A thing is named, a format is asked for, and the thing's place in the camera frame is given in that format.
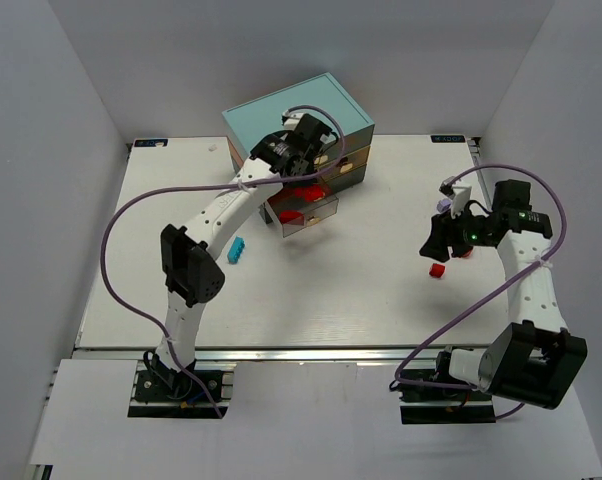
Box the red square lego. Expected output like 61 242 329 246
429 263 446 279

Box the purple square lego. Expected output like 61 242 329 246
437 198 452 213

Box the red long lego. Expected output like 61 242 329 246
285 185 327 203

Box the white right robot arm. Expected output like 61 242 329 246
419 180 587 409

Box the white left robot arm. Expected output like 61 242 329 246
156 113 344 372

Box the teal drawer cabinet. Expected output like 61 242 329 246
223 73 375 237

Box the right blue label sticker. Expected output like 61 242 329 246
430 134 466 143

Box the blue label sticker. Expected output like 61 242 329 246
133 138 168 148
430 134 466 143

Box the long teal lego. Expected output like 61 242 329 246
227 236 245 265

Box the left blue label sticker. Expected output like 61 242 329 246
133 138 168 148

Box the aluminium table right rail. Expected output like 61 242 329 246
467 137 482 166

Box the aluminium table rail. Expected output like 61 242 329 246
467 137 482 166
73 344 492 364

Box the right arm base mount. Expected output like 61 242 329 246
389 380 496 425

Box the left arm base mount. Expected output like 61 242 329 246
128 350 233 420

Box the aluminium table front rail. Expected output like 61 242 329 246
73 344 492 364

